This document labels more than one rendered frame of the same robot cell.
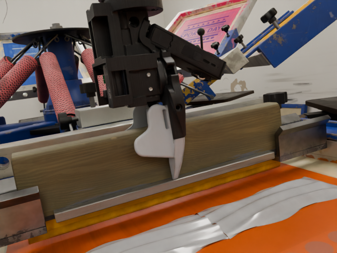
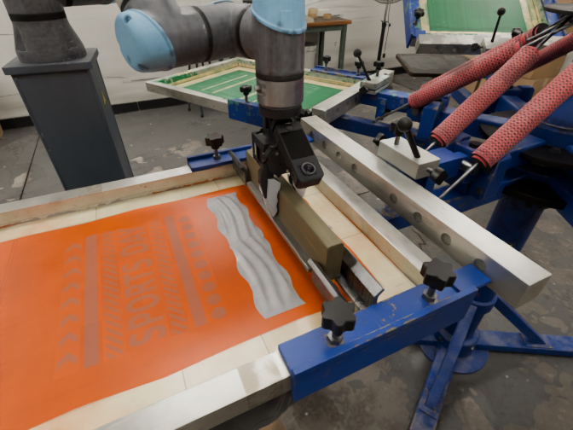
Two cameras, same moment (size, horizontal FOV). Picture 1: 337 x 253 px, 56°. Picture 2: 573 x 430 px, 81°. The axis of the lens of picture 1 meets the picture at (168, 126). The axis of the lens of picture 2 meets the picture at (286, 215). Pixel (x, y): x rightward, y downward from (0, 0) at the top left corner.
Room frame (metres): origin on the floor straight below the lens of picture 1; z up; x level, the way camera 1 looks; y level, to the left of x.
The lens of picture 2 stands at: (0.39, -0.52, 1.39)
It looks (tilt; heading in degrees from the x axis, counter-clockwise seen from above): 37 degrees down; 89
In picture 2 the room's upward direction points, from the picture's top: straight up
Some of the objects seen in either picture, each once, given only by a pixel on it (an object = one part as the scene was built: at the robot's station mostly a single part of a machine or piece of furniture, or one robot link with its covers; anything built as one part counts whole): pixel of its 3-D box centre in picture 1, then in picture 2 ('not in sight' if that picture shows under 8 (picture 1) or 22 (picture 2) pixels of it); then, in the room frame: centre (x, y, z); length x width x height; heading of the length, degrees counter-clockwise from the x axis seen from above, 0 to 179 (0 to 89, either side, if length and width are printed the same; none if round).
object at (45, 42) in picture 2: not in sight; (45, 34); (-0.19, 0.41, 1.25); 0.15 x 0.15 x 0.10
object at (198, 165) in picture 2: not in sight; (247, 160); (0.30, 0.27, 0.97); 0.30 x 0.05 x 0.07; 24
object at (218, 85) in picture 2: not in sight; (289, 70); (0.43, 0.88, 1.05); 1.08 x 0.61 x 0.23; 144
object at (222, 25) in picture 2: not in sight; (227, 31); (0.30, 0.08, 1.30); 0.11 x 0.11 x 0.08; 45
